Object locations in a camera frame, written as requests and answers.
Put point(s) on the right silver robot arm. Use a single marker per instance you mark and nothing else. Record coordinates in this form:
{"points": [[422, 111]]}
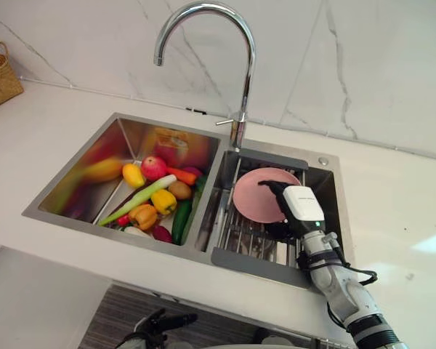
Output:
{"points": [[343, 287]]}

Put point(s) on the woven straw basket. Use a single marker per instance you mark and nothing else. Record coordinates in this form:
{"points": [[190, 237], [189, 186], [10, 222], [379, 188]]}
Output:
{"points": [[1, 83]]}

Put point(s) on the green white leek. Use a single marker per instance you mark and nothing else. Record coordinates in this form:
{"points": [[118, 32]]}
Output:
{"points": [[141, 198]]}

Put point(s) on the orange carrot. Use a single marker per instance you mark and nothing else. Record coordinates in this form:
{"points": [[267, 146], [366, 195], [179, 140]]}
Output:
{"points": [[183, 175]]}

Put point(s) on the pink round plate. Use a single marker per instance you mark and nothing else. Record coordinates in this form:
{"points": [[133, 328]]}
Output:
{"points": [[256, 196]]}

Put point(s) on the round chrome sink button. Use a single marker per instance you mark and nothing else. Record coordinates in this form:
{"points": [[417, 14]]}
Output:
{"points": [[323, 160]]}

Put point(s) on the purple red onion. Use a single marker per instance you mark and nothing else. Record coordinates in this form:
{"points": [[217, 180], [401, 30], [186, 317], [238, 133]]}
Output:
{"points": [[163, 234]]}

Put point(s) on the white garlic bulb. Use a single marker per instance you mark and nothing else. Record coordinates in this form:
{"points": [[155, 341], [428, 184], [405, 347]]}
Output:
{"points": [[135, 231]]}

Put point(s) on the orange bell pepper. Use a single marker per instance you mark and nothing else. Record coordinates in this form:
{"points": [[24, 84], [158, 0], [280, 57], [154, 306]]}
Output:
{"points": [[143, 217]]}

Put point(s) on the chrome gooseneck faucet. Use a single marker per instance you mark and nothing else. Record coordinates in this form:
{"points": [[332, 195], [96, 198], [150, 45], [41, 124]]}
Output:
{"points": [[245, 91]]}

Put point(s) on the dark green vegetable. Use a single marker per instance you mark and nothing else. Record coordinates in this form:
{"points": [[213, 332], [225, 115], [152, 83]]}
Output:
{"points": [[200, 183]]}

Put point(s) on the yellow mango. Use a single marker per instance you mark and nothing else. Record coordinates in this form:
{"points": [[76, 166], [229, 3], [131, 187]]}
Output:
{"points": [[132, 175]]}

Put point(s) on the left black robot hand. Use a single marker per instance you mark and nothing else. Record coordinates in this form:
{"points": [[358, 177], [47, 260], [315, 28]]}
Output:
{"points": [[174, 320]]}

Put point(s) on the yellow bell pepper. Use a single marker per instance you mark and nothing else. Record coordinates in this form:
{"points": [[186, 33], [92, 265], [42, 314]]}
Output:
{"points": [[164, 201]]}

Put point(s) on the red apple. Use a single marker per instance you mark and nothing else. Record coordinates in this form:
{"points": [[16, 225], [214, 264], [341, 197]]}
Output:
{"points": [[154, 168]]}

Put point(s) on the brown kiwi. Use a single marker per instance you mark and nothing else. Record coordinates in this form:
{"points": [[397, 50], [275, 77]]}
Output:
{"points": [[179, 190]]}

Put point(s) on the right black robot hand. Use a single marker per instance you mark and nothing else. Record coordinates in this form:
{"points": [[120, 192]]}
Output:
{"points": [[303, 203]]}

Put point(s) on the stainless steel double sink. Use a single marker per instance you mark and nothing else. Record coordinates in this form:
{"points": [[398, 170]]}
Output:
{"points": [[94, 174]]}

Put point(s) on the green cucumber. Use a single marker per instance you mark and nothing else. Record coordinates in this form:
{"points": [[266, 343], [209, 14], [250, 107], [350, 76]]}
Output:
{"points": [[181, 221]]}

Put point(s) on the red chili pepper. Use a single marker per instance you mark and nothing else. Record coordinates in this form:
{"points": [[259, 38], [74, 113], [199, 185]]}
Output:
{"points": [[123, 220]]}

